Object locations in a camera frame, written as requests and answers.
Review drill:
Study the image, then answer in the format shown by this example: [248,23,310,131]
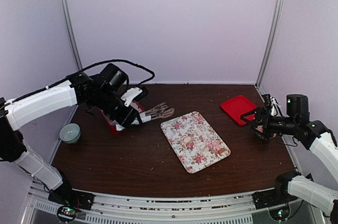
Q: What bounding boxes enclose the pale green ceramic bowl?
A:
[59,123,81,144]

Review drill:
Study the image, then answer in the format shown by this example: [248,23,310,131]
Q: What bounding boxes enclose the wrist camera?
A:
[121,87,148,107]
[263,94,283,116]

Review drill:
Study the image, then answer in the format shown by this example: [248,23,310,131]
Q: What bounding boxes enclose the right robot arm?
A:
[240,94,337,223]

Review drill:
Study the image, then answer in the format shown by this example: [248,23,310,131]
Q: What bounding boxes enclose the right aluminium frame post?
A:
[255,0,285,90]

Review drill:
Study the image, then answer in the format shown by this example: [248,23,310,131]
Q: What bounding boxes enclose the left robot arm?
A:
[1,59,155,205]

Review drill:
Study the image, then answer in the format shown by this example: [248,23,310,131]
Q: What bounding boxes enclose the black white kitchen tongs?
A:
[140,102,175,123]

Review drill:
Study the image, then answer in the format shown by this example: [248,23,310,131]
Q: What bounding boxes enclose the white round swirl chocolate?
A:
[183,136,191,144]

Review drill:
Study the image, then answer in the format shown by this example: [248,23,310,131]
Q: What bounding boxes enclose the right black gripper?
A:
[240,107,298,138]

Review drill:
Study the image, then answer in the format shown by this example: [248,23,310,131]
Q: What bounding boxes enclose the floral serving tray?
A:
[161,111,231,174]

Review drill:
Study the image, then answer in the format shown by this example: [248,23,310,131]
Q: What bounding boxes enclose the front aluminium rail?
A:
[26,179,317,224]

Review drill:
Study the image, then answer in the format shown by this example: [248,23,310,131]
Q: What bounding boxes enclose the aluminium frame post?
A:
[255,0,285,90]
[60,0,83,71]

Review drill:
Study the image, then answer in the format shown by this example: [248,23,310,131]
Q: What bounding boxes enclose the red patterned ceramic bowl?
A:
[255,126,277,141]

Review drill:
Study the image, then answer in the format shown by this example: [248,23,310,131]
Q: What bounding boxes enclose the white rectangular chocolate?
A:
[195,129,203,136]

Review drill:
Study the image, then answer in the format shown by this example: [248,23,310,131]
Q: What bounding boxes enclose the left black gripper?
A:
[95,88,144,128]

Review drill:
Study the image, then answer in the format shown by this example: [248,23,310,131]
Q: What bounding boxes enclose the red box lid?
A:
[220,95,258,126]

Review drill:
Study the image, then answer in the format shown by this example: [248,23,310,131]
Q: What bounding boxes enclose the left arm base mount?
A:
[48,189,95,223]

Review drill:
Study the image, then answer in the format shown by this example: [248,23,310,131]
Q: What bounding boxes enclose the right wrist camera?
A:
[263,94,283,116]

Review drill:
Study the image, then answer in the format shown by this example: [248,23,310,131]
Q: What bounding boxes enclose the left aluminium frame post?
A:
[60,0,83,71]

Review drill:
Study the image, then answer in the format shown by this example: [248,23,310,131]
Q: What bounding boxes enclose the red chocolate box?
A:
[100,101,145,135]

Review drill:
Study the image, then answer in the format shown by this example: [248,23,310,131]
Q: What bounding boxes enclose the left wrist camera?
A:
[121,87,148,107]

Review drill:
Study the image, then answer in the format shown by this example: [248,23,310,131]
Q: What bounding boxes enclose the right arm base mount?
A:
[252,189,290,222]

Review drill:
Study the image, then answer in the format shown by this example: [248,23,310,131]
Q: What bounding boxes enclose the white cube chocolate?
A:
[199,144,206,152]

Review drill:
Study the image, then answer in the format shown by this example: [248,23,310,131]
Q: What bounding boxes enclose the tan barrel chocolate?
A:
[219,148,226,154]

